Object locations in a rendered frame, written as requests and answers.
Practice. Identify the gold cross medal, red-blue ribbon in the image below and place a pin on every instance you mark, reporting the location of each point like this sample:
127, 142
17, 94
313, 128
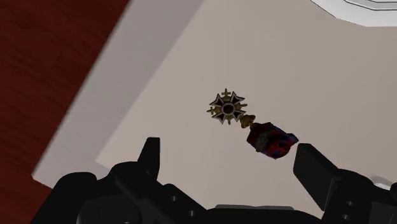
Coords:
270, 142

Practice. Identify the white plate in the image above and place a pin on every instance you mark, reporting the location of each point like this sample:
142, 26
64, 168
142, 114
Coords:
363, 12

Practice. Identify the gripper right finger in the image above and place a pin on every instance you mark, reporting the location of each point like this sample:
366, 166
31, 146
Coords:
322, 176

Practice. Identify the beige table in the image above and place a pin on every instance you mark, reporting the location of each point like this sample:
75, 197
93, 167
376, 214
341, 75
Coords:
279, 62

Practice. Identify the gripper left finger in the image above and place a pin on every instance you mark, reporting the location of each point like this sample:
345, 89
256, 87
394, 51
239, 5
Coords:
130, 192

